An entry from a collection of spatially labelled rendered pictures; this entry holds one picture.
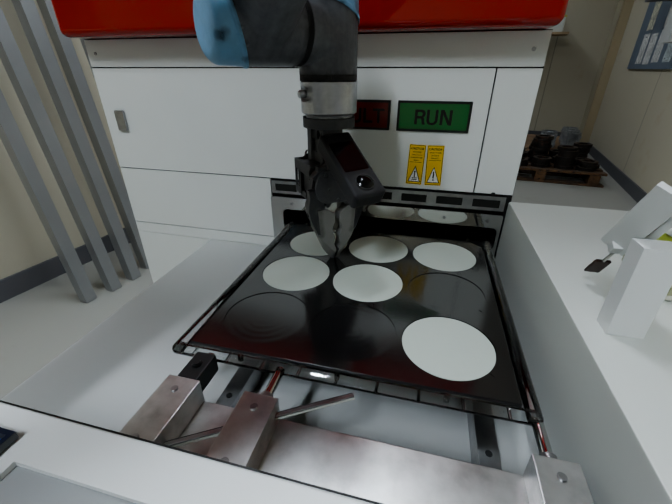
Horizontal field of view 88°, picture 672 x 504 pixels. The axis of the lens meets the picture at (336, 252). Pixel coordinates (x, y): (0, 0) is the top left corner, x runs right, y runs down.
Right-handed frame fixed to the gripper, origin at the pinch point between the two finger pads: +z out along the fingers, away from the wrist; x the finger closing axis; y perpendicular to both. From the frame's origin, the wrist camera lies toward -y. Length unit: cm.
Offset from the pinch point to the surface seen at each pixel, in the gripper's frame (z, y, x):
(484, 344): 1.4, -24.9, -5.9
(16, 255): 69, 198, 106
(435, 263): 1.3, -8.3, -13.3
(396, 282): 1.3, -10.1, -4.6
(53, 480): -4.3, -25.8, 31.6
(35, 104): -11, 181, 69
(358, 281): 1.3, -7.4, 0.1
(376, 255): 1.3, -1.9, -6.5
